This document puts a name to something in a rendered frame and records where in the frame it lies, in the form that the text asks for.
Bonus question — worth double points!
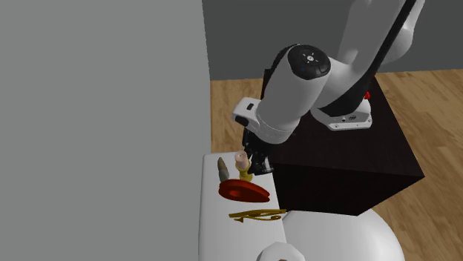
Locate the red teardrop shaped dish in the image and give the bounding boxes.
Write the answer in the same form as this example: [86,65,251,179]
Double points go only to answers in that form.
[217,178,272,204]

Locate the grey brown pointed figure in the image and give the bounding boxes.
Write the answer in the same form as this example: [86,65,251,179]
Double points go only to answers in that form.
[217,156,231,183]

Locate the gold wire ornament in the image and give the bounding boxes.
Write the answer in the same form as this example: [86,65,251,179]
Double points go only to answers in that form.
[228,208,288,223]

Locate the pink candle in gold holder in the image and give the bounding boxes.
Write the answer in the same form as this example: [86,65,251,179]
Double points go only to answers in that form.
[234,151,255,182]

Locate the dark robot stand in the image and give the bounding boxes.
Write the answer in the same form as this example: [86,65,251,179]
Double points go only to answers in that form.
[269,77,425,217]

